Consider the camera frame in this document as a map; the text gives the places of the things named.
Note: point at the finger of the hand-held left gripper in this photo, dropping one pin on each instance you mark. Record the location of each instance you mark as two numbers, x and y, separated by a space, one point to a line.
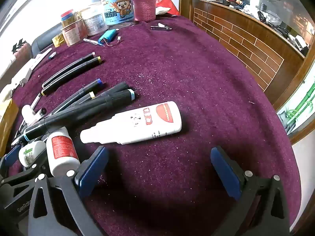
12 153
29 173

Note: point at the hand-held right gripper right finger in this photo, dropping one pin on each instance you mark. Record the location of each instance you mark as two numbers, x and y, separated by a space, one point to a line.
226 174

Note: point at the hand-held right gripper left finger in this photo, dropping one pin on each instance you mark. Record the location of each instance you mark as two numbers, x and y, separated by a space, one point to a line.
91 169

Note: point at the white green-label bottle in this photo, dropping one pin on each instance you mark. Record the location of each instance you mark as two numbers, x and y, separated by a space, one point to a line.
30 153

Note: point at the black pen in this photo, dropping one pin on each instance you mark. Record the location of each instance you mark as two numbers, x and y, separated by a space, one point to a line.
18 135

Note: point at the gold-taped white box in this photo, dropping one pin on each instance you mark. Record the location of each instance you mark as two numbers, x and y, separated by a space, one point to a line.
7 123

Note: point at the small white red-label bottle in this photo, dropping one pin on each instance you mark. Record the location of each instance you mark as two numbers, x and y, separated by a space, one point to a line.
61 150

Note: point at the green-capped black marker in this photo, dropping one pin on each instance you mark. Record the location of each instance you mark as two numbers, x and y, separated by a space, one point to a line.
61 120

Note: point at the large white red-label bottle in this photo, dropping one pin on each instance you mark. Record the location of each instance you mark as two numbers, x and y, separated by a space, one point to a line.
137 125

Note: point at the yellow-capped black marker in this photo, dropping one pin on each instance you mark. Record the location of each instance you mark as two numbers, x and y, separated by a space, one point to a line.
91 95

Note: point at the light-blue-capped black marker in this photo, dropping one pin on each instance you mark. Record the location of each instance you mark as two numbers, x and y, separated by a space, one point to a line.
118 98

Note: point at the blue-capped black marker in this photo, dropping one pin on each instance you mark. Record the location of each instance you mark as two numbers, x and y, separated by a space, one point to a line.
83 91

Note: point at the plain black marker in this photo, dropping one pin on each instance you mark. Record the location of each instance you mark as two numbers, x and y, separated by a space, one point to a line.
118 87

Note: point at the olive-capped black marker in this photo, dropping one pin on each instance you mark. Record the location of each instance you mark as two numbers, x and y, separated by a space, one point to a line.
73 75

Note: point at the white power adapter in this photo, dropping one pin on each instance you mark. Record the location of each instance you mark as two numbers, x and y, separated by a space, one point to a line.
22 75

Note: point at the white papers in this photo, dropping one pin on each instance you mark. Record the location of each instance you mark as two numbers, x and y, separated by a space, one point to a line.
40 57

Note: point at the brown armchair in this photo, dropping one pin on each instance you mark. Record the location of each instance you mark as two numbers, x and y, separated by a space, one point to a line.
23 50

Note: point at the small blue-capped tube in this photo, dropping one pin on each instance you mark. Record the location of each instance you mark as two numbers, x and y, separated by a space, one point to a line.
52 55

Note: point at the black clips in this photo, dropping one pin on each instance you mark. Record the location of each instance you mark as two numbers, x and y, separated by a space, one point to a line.
18 45

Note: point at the black leather sofa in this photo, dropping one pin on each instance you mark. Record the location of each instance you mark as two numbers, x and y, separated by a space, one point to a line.
44 41

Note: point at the wooden brick-pattern counter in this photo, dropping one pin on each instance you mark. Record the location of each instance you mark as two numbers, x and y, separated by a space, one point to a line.
246 44

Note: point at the clear plastic jar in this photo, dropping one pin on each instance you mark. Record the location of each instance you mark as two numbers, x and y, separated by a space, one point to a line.
72 35

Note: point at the white labelled jar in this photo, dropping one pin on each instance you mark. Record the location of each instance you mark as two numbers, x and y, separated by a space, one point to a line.
94 23

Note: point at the jar with red blue lid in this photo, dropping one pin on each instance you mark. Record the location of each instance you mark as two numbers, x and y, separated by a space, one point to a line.
67 14

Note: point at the cartoon-label jar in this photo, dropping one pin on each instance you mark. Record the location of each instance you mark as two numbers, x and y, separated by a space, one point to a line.
118 7

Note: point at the pink thermos knit sleeve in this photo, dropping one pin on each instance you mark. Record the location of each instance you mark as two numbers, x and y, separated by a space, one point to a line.
144 7

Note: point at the red packet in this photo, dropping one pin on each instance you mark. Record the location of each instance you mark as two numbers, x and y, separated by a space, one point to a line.
169 5

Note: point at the bamboo wall painting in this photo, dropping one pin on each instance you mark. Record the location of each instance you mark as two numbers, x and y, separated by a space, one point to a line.
299 108

